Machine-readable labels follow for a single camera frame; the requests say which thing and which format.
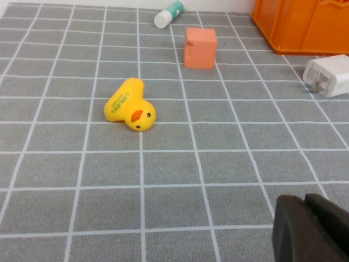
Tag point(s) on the yellow rubber duck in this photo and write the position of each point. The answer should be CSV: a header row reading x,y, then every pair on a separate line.
x,y
122,103

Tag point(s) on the white green glue stick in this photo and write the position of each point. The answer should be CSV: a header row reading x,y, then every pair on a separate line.
x,y
166,15

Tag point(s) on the salmon pink cube block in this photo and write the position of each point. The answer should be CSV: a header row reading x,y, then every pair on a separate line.
x,y
200,49

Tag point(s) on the white charger plug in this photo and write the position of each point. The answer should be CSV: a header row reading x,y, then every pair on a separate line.
x,y
332,76

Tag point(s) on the orange plastic cutlery holder crate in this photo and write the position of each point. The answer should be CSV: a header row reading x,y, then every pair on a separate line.
x,y
300,27

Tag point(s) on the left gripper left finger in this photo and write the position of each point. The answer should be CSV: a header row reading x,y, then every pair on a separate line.
x,y
297,234

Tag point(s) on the grey grid table cloth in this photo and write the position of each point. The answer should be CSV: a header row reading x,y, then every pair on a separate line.
x,y
191,163

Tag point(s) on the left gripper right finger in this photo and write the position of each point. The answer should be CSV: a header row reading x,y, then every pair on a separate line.
x,y
332,221

